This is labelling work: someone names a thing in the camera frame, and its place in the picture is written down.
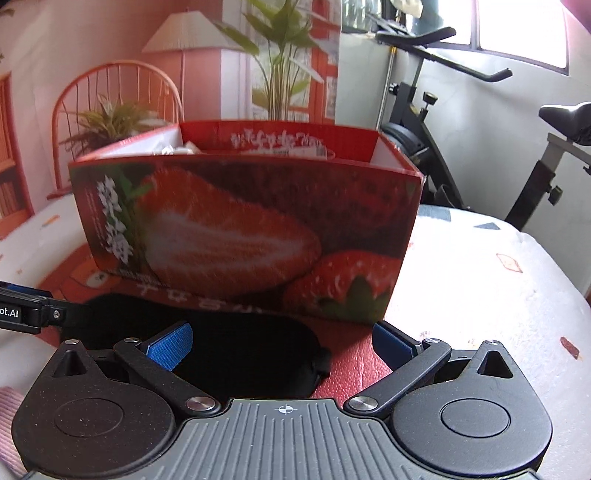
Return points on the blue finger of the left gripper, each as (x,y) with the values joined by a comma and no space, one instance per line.
(28,310)

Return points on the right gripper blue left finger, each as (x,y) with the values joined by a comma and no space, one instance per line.
(151,362)

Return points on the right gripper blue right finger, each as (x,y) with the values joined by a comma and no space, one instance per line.
(413,363)

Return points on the black soft eye mask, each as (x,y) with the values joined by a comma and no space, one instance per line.
(233,355)

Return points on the pink knitted cloth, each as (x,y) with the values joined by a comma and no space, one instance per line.
(11,428)

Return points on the printed living room backdrop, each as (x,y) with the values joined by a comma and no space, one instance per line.
(76,75)

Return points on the white patterned table cloth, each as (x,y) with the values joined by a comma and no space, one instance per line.
(463,280)

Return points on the red strawberry cardboard box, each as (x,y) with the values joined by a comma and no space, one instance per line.
(307,219)

